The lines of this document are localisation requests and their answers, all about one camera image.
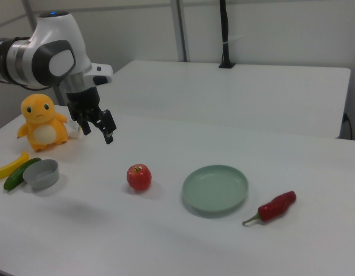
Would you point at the pale green round plate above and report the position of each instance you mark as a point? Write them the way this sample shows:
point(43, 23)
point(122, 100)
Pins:
point(214, 188)

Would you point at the red chili pepper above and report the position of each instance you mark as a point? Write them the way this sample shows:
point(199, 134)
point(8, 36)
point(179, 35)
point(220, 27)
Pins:
point(276, 207)

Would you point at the grey partition post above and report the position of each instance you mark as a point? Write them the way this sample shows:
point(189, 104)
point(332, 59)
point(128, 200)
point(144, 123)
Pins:
point(180, 28)

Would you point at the red apple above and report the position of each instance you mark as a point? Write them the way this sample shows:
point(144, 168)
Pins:
point(139, 177)

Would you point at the yellow banana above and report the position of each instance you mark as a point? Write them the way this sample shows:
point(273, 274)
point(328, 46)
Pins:
point(9, 168)

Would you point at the yellow plush dinosaur toy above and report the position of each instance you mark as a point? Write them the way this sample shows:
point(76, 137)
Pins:
point(43, 123)

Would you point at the green cucumber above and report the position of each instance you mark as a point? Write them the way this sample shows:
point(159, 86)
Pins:
point(14, 178)

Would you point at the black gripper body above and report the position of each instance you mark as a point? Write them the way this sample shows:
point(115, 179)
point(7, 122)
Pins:
point(83, 102)

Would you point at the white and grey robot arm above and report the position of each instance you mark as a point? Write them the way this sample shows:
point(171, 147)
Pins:
point(53, 51)

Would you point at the white paper tag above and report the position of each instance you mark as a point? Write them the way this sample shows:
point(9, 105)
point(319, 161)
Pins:
point(75, 128)

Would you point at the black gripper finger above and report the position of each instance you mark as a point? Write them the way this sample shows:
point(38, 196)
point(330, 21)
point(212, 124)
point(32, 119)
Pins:
point(107, 126)
point(85, 128)

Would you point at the grey round bowl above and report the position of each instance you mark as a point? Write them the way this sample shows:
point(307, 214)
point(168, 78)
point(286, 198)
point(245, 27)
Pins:
point(43, 175)

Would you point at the black camera stand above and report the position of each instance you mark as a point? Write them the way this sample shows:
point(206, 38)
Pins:
point(225, 34)

